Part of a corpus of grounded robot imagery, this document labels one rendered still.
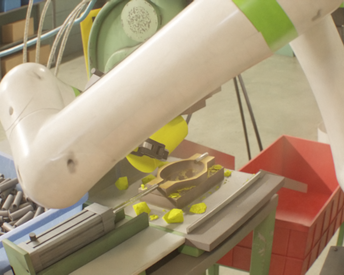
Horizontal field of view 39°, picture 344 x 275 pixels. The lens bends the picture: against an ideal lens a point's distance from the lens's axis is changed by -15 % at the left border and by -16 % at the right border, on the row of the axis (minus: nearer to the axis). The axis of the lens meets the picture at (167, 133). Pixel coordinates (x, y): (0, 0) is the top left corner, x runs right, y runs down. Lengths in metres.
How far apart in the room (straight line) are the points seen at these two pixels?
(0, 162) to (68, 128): 0.69
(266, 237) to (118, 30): 0.56
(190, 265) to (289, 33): 0.50
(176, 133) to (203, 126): 3.37
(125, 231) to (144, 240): 0.04
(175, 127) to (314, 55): 0.34
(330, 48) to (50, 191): 0.47
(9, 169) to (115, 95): 0.69
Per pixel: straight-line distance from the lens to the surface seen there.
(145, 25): 0.98
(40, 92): 0.71
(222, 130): 4.26
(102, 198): 1.11
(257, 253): 1.24
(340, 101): 0.84
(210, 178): 1.11
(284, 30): 0.61
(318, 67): 0.82
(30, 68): 0.74
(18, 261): 0.82
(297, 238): 1.47
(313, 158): 2.03
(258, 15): 0.59
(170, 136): 0.99
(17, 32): 6.65
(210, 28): 0.59
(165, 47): 0.60
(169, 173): 1.13
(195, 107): 1.02
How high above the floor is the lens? 1.50
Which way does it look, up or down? 21 degrees down
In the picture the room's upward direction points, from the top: 4 degrees counter-clockwise
